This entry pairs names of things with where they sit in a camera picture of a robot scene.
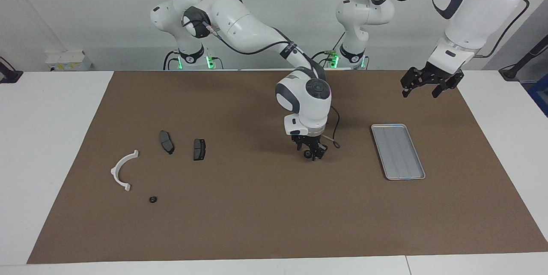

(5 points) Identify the silver metal tray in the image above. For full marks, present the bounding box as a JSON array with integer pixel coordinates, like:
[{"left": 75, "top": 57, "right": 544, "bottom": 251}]
[{"left": 371, "top": 124, "right": 426, "bottom": 181}]

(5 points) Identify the brown table mat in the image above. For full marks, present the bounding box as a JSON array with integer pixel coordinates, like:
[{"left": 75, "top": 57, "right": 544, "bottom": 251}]
[{"left": 27, "top": 69, "right": 548, "bottom": 264}]

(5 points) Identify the blue object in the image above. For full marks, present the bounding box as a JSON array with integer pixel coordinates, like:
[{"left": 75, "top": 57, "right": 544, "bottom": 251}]
[{"left": 527, "top": 80, "right": 548, "bottom": 117}]

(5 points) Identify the grey curved brake pad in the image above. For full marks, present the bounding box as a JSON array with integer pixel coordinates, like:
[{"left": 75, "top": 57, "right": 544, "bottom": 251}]
[{"left": 159, "top": 131, "right": 175, "bottom": 155}]

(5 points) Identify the white box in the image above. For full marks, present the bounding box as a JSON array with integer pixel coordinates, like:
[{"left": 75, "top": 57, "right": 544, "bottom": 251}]
[{"left": 45, "top": 50, "right": 92, "bottom": 72}]

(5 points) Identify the black table clamp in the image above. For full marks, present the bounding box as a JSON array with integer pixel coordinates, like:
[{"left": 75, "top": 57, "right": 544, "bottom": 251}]
[{"left": 0, "top": 57, "right": 24, "bottom": 84}]

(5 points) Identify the black left base cable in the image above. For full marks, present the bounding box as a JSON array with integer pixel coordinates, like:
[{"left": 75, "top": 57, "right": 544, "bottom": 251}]
[{"left": 309, "top": 31, "right": 347, "bottom": 69}]

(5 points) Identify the black base cable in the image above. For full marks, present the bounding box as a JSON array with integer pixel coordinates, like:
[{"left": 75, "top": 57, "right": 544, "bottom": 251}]
[
  {"left": 164, "top": 50, "right": 181, "bottom": 70},
  {"left": 309, "top": 31, "right": 347, "bottom": 69}
]

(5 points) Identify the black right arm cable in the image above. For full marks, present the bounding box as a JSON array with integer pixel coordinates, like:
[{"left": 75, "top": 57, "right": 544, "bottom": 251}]
[{"left": 205, "top": 21, "right": 342, "bottom": 149}]

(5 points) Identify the black right base cable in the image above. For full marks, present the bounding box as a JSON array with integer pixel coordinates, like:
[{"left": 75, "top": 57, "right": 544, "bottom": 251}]
[{"left": 164, "top": 50, "right": 181, "bottom": 70}]

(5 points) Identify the white curved plastic bracket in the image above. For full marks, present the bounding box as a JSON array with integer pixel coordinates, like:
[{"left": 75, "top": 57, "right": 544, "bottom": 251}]
[{"left": 110, "top": 150, "right": 140, "bottom": 192}]

